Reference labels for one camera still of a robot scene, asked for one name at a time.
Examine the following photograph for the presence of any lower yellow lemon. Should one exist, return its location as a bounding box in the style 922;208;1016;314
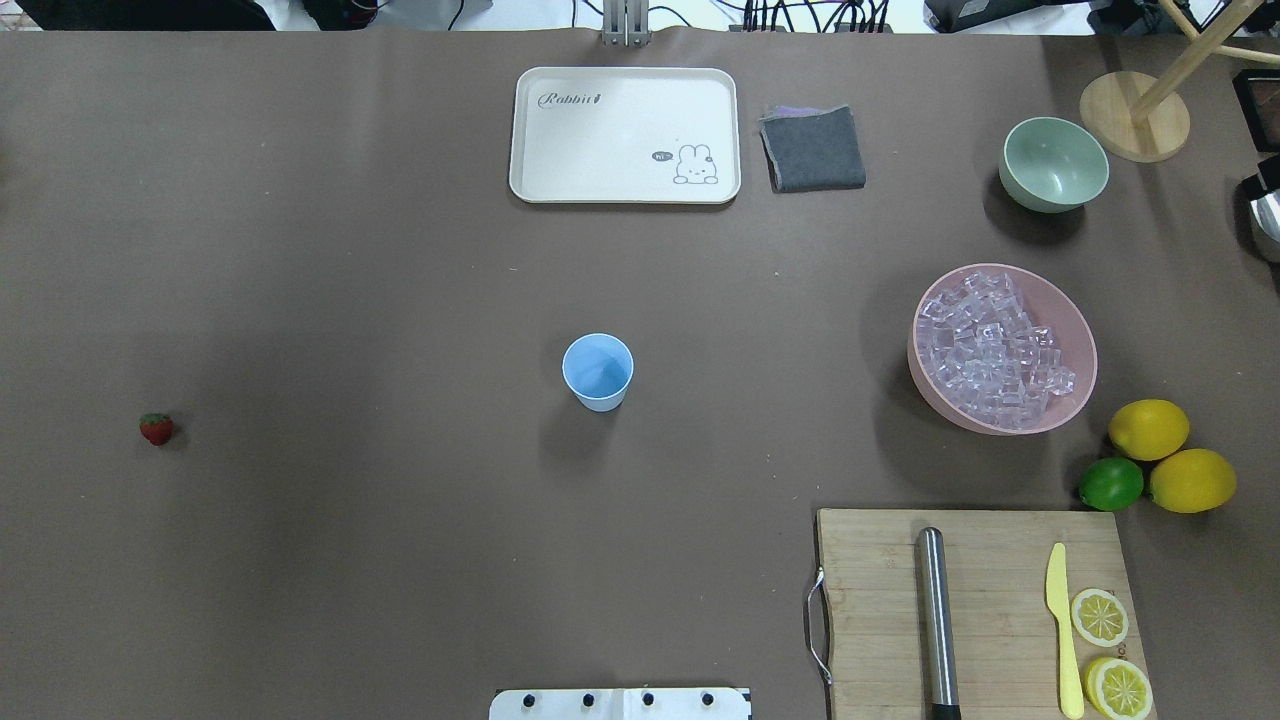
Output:
1149;448;1238;514

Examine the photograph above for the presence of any yellow plastic knife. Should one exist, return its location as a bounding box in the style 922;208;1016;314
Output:
1044;542;1085;719

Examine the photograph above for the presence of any wooden cup stand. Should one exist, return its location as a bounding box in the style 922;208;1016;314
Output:
1079;1;1279;163

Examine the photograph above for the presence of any steel knife handle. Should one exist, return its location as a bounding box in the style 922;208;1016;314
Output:
916;527;963;719

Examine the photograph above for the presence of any light blue cup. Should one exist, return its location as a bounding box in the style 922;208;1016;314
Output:
561;333;634;413

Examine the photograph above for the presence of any upper lemon slice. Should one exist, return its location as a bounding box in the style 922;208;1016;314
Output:
1070;587;1132;648

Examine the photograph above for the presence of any green lime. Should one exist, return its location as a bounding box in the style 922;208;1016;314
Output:
1076;457;1146;512

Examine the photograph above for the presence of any lower lemon slice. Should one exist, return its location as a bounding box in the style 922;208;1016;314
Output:
1083;659;1155;719

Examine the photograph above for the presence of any grey folded cloth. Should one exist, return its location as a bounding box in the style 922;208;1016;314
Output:
759;105;867;193

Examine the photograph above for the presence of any steel scoop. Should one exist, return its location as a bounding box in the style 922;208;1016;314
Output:
1240;154;1279;265

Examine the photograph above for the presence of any yellow lemon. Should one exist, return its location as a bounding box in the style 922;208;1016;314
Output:
1149;448;1238;514
1107;398;1190;462

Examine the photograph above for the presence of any lemon slice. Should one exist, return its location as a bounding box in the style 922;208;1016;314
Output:
1070;587;1132;648
1083;659;1155;719

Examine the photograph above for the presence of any wooden cutting board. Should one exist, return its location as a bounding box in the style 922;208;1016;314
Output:
815;509;1137;719

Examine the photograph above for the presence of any red strawberry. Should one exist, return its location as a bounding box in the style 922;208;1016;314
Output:
138;413;175;446

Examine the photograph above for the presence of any pink bowl of ice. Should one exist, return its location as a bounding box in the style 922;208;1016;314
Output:
908;264;1098;436

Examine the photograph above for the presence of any white rabbit tray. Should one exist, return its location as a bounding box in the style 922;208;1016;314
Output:
508;67;742;205

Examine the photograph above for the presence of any green bowl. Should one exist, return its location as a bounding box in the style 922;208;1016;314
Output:
998;117;1110;213

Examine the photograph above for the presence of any upper yellow lemon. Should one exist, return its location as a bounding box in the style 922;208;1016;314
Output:
1107;398;1190;462

